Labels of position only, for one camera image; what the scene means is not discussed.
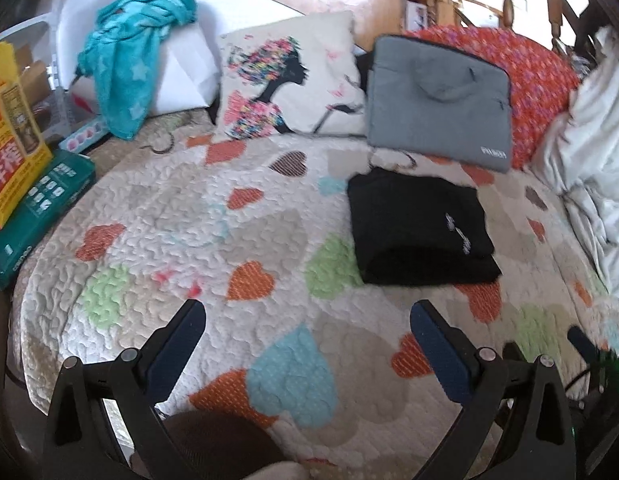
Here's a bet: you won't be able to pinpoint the yellow cardboard box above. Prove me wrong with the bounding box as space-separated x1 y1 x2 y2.
0 42 54 233

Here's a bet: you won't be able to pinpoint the orange floral pillow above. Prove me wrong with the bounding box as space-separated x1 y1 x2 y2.
404 24 583 171

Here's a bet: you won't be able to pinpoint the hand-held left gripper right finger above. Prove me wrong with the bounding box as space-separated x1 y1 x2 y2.
409 300 577 480

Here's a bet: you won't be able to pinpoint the teal star-printed blanket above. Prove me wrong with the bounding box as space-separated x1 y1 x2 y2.
78 0 199 141

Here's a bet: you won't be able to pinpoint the heart-printed quilt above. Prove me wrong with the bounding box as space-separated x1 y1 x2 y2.
9 110 619 480

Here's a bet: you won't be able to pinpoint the pink blister tray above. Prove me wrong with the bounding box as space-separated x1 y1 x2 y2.
63 116 111 155

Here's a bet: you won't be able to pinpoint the black pants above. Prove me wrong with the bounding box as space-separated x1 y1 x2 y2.
347 167 503 287

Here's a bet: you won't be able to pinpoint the clear plastic container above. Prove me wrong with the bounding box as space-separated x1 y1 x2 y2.
0 15 72 141

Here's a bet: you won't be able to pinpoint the silhouette-printed white pillow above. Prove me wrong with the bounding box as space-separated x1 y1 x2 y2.
215 10 367 141

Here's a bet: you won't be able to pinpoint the wooden stair railing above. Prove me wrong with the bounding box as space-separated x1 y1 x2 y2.
379 0 595 53

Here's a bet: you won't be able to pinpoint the grey laptop bag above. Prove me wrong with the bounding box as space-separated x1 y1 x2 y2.
365 35 513 175

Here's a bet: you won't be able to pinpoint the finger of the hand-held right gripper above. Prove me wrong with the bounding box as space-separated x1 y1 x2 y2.
567 326 599 363

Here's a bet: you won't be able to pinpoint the white crumpled sheet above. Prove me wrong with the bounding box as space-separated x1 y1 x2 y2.
532 25 619 306

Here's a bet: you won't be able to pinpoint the green cardboard box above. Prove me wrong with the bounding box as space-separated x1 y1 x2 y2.
0 149 97 290

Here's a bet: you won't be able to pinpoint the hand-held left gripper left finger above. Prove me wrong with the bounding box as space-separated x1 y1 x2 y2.
42 299 207 480

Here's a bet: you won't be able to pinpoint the brown cloth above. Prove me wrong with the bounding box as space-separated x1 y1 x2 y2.
162 410 290 480

